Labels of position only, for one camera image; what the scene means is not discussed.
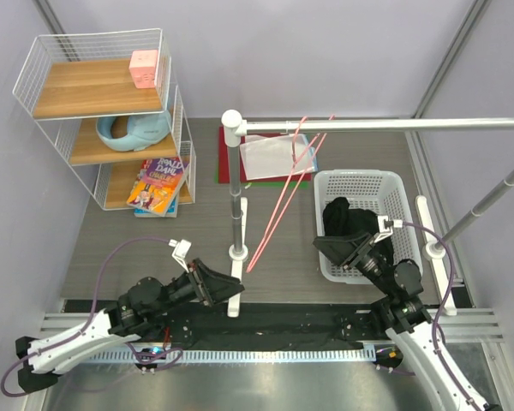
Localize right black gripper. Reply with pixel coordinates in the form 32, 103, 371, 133
314, 229, 395, 295

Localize white plastic laundry basket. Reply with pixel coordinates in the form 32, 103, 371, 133
314, 170, 422, 285

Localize green paper sheet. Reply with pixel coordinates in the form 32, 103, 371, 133
214, 172, 312, 189

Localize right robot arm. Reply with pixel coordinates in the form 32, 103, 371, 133
314, 227, 502, 410

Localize blue book underneath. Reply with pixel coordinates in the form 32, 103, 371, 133
133, 196, 179, 219

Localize pink wire hanger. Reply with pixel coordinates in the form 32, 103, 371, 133
246, 116, 327, 273

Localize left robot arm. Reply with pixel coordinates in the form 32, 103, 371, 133
15, 259, 244, 394

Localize Roald Dahl purple book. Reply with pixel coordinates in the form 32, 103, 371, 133
126, 157, 188, 217

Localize white wire shelf rack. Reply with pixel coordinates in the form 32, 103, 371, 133
13, 28, 196, 211

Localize pink cube box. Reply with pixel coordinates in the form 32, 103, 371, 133
128, 50, 158, 89

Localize light blue cap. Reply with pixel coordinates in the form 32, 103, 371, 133
96, 111, 171, 152

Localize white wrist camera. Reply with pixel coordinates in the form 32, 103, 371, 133
373, 215, 403, 245
168, 239, 192, 271

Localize clear plastic sleeve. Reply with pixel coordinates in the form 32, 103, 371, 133
240, 134, 308, 181

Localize silver clothes rail frame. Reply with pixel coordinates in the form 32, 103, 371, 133
221, 110, 514, 316

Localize black tank top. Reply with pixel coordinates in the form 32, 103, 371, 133
322, 196, 397, 269

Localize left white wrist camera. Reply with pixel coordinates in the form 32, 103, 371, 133
168, 239, 192, 271

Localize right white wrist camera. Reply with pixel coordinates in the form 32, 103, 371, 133
373, 215, 403, 245

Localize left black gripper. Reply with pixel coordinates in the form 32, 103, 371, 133
152, 258, 244, 316

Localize white slotted cable duct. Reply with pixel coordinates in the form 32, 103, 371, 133
82, 345, 376, 364

